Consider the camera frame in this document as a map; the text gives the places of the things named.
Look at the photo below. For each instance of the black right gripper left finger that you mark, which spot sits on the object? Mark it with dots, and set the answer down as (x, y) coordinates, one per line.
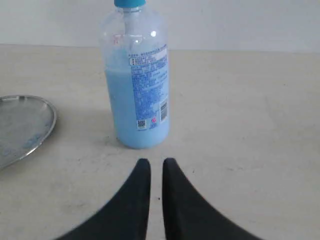
(125, 216)

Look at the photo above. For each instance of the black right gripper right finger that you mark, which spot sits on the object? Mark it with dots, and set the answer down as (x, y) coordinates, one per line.
(188, 216)

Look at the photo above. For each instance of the blue soap pump bottle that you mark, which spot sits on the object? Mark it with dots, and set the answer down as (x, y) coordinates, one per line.
(133, 43)

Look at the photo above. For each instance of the round steel plate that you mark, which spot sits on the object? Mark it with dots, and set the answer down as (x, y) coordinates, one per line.
(25, 123)

